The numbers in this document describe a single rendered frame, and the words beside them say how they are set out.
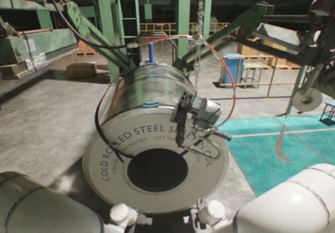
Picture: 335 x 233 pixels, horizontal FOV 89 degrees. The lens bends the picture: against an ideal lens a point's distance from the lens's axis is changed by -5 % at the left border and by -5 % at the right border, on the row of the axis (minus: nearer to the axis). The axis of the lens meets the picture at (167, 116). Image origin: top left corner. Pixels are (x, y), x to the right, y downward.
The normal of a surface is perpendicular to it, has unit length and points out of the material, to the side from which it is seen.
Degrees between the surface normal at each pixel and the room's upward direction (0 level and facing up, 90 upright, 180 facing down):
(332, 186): 14
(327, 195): 26
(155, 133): 90
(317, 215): 41
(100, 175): 90
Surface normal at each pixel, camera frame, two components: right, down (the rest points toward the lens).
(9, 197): -0.14, -0.71
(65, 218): 0.64, -0.58
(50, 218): 0.45, -0.63
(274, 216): -0.62, -0.49
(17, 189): 0.03, -0.91
